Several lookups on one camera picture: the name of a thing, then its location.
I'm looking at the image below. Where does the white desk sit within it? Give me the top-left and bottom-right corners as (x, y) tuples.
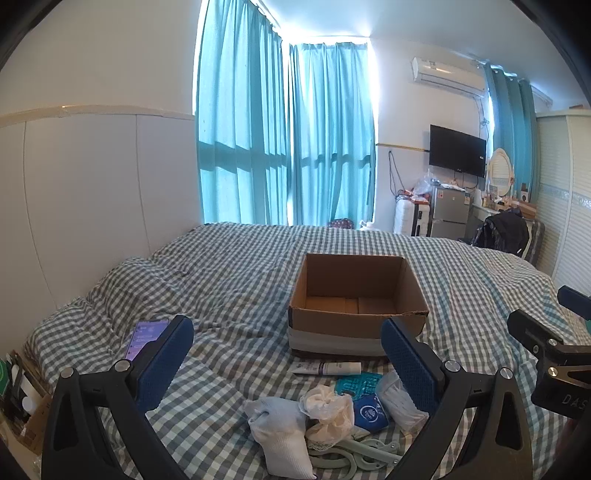
(468, 205), (499, 241)

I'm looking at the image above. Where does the blue round-logo packet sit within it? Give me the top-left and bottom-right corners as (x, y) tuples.
(353, 394), (393, 432)

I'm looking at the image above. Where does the white air conditioner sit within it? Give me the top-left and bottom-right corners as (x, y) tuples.
(412, 56), (488, 97)

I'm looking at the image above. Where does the white purple cream tube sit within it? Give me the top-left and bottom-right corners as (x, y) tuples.
(290, 361), (362, 376)

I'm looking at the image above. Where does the white face mask packet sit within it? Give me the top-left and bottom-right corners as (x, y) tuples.
(376, 371), (429, 435)

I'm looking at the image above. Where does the smartphone with lit screen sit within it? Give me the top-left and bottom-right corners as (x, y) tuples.
(124, 320), (171, 363)

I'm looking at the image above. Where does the black bag on chair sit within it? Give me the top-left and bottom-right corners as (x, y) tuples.
(475, 210), (531, 257)

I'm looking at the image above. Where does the grey white checked duvet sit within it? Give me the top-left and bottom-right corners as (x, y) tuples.
(25, 222), (591, 480)

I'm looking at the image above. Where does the white suitcase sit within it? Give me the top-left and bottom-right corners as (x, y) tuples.
(394, 196), (432, 237)

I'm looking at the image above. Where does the white wardrobe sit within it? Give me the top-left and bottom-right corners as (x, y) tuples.
(536, 110), (591, 296)

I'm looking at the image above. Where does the narrow teal curtain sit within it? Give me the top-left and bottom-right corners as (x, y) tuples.
(482, 62), (539, 204)

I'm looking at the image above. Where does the oval white framed mirror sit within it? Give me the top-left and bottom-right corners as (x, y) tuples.
(487, 148), (514, 195)

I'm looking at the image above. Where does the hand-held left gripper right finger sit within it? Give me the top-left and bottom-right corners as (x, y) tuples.
(379, 316), (546, 480)

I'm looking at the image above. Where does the light blue white sock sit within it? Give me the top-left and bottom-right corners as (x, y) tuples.
(245, 398), (315, 478)

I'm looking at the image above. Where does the bedside cardboard box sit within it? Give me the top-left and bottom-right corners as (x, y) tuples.
(0, 351), (52, 455)

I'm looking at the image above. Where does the cream plastic bag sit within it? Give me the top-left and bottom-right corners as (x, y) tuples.
(299, 385), (356, 446)

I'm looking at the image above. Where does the clear plastic bag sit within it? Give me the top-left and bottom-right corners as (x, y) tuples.
(411, 168), (439, 199)

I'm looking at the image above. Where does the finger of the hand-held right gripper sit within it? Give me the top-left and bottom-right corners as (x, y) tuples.
(557, 285), (591, 320)
(507, 308), (566, 358)

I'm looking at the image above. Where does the small silver fridge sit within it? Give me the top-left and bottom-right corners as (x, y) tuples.
(430, 187), (471, 238)

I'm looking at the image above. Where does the white padded headboard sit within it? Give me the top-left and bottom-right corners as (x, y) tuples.
(0, 105), (197, 352)

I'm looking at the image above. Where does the pale green plastic hanger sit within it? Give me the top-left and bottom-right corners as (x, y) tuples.
(318, 438), (402, 463)
(307, 455), (402, 480)

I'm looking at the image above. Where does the wide teal curtain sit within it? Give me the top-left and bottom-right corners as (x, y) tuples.
(196, 0), (293, 227)

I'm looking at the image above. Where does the black wall television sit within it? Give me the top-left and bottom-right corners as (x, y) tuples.
(429, 124), (487, 178)

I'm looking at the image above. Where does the teal blister pack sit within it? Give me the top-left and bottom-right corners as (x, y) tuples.
(335, 373), (384, 398)

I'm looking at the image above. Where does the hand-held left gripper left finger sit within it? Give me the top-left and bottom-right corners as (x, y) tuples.
(41, 315), (195, 480)

